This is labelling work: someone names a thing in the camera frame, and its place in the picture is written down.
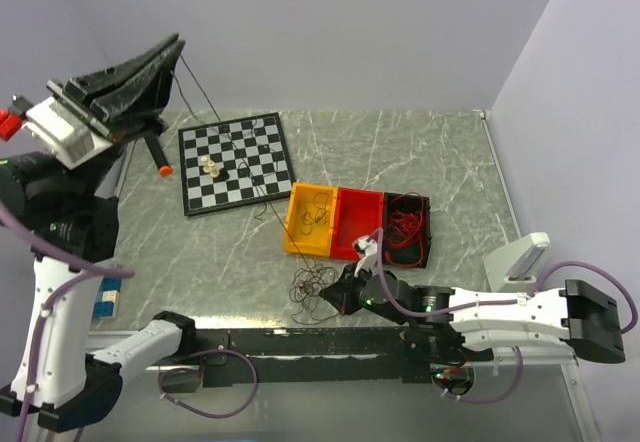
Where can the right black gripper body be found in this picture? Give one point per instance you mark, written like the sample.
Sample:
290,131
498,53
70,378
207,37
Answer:
355,299

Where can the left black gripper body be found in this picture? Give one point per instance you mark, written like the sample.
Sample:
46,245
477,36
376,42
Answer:
116,134

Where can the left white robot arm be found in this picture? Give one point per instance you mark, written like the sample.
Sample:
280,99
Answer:
49,199

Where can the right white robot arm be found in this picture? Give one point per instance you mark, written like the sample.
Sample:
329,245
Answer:
447,323

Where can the black marker orange cap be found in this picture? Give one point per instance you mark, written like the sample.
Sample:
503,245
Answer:
158,155

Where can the cream chess pieces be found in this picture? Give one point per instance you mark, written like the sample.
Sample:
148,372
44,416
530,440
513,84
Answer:
209,167

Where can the yellow plastic bin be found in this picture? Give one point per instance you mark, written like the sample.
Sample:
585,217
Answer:
309,223

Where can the black plastic bin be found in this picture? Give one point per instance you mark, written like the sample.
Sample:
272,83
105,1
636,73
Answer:
406,230

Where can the red plastic bin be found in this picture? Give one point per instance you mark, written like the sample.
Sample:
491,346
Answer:
358,213

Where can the black and white chessboard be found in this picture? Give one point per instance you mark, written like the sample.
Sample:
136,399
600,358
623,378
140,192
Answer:
252,156

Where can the blue toy block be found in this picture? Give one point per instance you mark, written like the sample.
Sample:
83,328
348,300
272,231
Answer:
107,299

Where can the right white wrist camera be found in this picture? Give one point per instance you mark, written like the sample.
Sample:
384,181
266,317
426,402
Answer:
367,249

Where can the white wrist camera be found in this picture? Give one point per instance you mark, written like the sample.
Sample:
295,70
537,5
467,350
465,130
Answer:
64,133
367,249

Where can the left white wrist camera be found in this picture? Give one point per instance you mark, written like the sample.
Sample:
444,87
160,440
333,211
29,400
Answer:
64,133

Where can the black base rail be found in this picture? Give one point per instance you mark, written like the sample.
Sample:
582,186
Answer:
325,354

